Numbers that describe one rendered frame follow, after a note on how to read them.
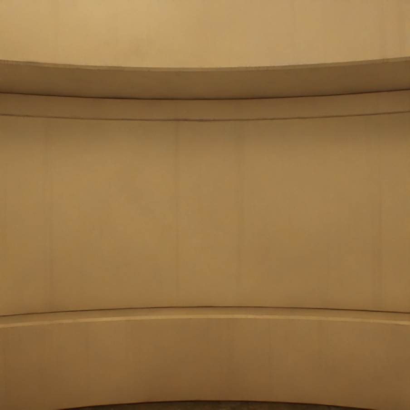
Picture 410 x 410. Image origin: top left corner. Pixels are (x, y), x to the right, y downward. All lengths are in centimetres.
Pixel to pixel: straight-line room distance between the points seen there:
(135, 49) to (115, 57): 2
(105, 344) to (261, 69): 38
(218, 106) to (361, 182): 22
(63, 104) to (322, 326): 45
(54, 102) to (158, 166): 16
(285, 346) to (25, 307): 34
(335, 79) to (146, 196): 28
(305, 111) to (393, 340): 31
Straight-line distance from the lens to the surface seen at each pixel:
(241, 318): 44
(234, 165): 46
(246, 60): 39
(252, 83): 43
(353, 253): 48
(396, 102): 51
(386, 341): 48
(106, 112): 48
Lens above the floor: 26
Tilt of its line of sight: level
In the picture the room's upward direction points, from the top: straight up
